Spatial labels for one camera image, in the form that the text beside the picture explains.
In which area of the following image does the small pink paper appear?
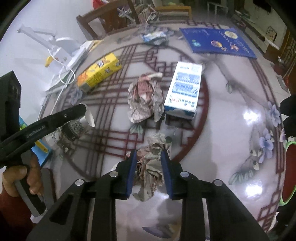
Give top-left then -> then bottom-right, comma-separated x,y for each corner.
133,133 -> 171,202

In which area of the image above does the pink grey paper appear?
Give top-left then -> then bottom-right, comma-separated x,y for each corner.
127,72 -> 165,123

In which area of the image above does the white blue medicine box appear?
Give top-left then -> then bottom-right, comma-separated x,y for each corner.
164,61 -> 202,120

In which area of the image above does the yellow iced tea carton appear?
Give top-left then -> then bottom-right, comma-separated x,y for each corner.
76,53 -> 122,93

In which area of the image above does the red green trash bin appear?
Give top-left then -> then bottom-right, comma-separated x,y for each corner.
280,141 -> 295,206

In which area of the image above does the left hand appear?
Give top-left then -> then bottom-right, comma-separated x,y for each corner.
2,152 -> 44,197

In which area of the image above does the white desk lamp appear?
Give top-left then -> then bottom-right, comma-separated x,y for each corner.
18,25 -> 86,68

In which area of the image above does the crumpled blue white wrapper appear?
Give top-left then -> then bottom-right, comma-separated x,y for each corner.
142,31 -> 168,46

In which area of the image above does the blue booklet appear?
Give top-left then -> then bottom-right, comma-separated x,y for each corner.
180,28 -> 257,59

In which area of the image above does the wooden chair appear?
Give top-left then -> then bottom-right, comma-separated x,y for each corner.
76,0 -> 140,40

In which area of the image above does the tv cabinet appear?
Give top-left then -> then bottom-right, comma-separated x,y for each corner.
231,14 -> 280,57

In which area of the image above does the wooden bench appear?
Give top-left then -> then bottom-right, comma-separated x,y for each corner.
154,5 -> 193,20

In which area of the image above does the white coffee table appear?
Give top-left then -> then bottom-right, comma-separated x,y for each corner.
207,1 -> 229,15

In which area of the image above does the white lamp cable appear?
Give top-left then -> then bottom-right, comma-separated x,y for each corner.
39,52 -> 76,119

